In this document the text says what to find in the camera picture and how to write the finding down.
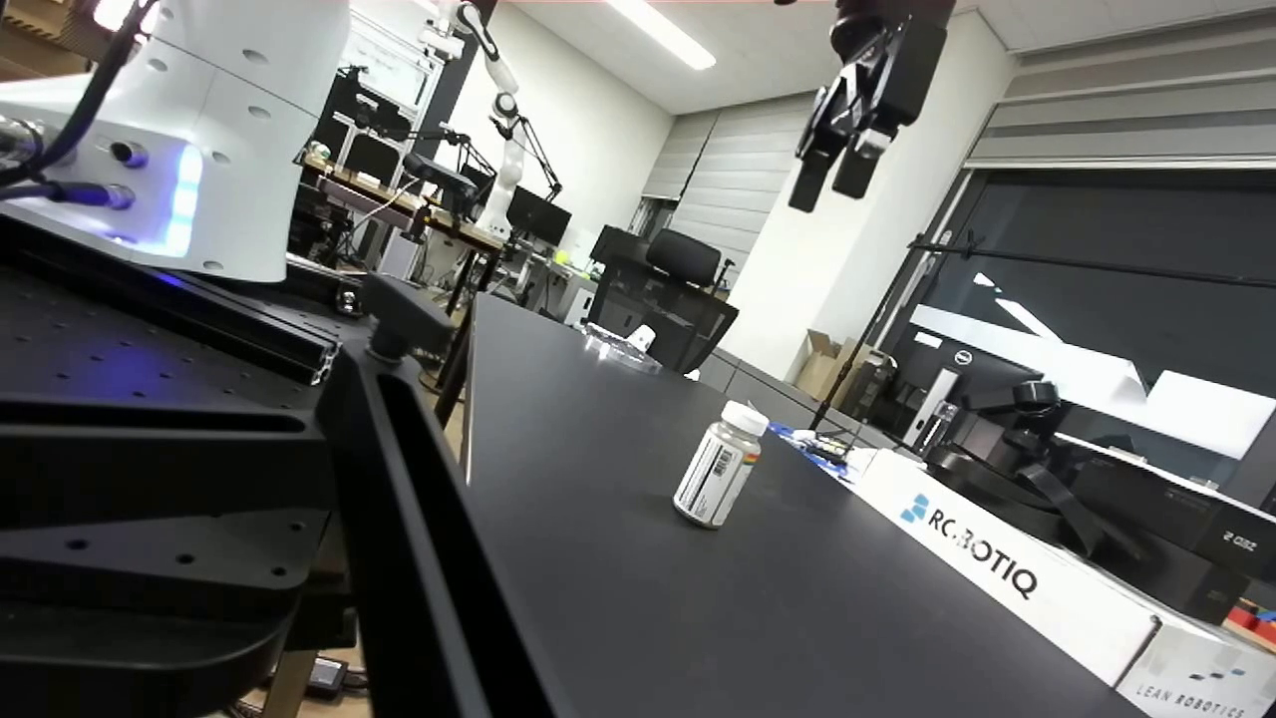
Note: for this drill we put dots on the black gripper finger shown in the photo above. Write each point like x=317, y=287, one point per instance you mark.
x=856, y=163
x=807, y=179

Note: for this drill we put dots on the ceiling light strip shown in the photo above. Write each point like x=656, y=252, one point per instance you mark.
x=660, y=34

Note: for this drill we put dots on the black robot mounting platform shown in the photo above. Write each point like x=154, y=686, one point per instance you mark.
x=145, y=453

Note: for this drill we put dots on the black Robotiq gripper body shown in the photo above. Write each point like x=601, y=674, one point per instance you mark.
x=887, y=73

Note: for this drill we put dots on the brown cardboard box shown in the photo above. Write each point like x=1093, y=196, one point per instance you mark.
x=819, y=360

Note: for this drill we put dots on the white Lean Robotics box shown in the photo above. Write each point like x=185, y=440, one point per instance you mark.
x=1198, y=670

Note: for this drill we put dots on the black office chair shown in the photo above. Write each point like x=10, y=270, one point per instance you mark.
x=662, y=300

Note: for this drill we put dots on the red small item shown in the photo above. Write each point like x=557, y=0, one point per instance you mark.
x=1255, y=622

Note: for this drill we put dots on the clear plastic item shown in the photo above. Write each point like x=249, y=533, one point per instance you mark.
x=621, y=344

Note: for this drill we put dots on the black device on box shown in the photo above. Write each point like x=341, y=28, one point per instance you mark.
x=1129, y=510

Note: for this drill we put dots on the long white Robotiq box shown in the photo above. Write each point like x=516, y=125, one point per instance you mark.
x=998, y=559

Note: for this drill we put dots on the white pill bottle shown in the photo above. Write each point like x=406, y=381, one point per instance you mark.
x=719, y=462

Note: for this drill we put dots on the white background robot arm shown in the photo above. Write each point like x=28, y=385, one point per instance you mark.
x=512, y=134

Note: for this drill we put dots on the black computer monitor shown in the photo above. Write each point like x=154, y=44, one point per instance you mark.
x=536, y=216

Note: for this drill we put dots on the cluttered background desk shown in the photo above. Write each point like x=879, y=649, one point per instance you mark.
x=386, y=179

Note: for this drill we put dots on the grey window blind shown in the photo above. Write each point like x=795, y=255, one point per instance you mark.
x=1129, y=105

